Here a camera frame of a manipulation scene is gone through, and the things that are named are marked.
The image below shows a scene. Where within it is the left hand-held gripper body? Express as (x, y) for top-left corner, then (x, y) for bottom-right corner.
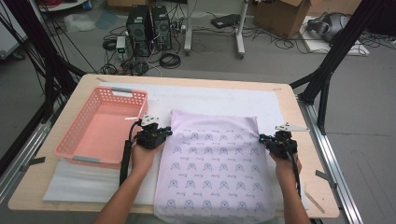
(135, 114), (169, 150)

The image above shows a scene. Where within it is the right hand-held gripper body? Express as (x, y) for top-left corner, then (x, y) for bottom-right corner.
(267, 121), (310, 161)

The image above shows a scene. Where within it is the lilac printed towel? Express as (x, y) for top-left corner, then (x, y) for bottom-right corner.
(153, 109), (276, 224)

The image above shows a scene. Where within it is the person's left hand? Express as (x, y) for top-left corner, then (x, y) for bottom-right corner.
(130, 143), (164, 175)

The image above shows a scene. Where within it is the person's right hand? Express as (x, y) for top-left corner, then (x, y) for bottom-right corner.
(269, 152), (303, 185)

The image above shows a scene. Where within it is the pink perforated plastic basket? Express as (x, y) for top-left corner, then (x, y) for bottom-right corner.
(53, 86), (149, 171)

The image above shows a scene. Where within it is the white foam mat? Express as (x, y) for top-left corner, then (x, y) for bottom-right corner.
(42, 81), (310, 211)

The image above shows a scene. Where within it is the white adapter with green light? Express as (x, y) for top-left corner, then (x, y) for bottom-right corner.
(115, 35), (127, 61)

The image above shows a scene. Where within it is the narrow black computer tower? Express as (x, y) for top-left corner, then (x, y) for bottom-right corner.
(151, 5), (173, 51)

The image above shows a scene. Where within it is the wide black computer tower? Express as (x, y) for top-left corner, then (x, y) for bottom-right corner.
(125, 4), (153, 59)

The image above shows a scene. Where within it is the white metal stand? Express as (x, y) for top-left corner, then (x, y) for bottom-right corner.
(183, 0), (250, 60)

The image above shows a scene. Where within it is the open cardboard box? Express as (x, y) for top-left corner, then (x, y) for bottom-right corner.
(252, 0), (313, 39)

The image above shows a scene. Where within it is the flat black device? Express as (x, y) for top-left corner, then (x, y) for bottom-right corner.
(210, 13), (242, 30)

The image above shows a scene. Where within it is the white flat board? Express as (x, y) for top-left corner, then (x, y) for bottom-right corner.
(299, 15), (372, 57)

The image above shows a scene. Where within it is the grey and white device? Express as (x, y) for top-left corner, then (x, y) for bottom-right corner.
(306, 11), (351, 43)

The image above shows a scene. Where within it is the clear plastic bag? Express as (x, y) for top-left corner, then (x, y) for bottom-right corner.
(63, 12), (96, 34)

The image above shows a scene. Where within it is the white round table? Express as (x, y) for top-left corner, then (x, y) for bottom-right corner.
(36, 0), (93, 13)

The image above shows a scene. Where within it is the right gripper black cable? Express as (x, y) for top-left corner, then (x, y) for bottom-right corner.
(281, 133), (304, 200)

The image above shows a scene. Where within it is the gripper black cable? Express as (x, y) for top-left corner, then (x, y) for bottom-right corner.
(119, 119), (145, 188)
(281, 133), (304, 200)

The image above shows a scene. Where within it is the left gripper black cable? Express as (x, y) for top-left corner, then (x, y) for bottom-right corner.
(119, 119), (145, 188)

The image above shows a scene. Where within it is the aluminium rail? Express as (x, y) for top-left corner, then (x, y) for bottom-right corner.
(0, 102), (64, 203)
(297, 95), (364, 224)

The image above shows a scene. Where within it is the grey metal bracket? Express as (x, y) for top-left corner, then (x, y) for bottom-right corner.
(314, 169), (338, 189)
(20, 156), (47, 173)

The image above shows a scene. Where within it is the coiled black cable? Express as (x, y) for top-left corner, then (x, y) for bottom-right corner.
(159, 52), (182, 70)

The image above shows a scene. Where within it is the black frame strut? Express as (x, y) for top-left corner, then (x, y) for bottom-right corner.
(0, 0), (87, 123)
(289, 0), (388, 136)

